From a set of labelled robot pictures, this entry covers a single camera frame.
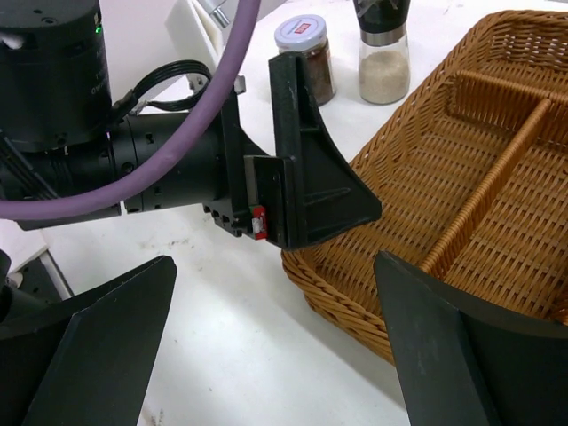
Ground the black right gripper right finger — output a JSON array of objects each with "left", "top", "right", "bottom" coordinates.
[{"left": 374, "top": 251, "right": 567, "bottom": 425}]

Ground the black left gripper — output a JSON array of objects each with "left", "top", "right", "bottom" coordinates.
[{"left": 110, "top": 52, "right": 382, "bottom": 251}]

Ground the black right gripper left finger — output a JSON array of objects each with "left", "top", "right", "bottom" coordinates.
[{"left": 1, "top": 256, "right": 178, "bottom": 425}]

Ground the black-top salt grinder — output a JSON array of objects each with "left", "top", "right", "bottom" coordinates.
[{"left": 353, "top": 0, "right": 411, "bottom": 105}]

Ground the white-lid brown spice jar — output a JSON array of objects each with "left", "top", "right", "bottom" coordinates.
[{"left": 274, "top": 14, "right": 335, "bottom": 107}]

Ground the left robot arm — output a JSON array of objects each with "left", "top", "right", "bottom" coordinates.
[{"left": 1, "top": 1, "right": 382, "bottom": 250}]

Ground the wicker divided basket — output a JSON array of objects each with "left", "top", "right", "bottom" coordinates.
[{"left": 281, "top": 11, "right": 567, "bottom": 360}]

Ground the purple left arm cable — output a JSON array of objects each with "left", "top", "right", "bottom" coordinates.
[{"left": 0, "top": 0, "right": 267, "bottom": 221}]

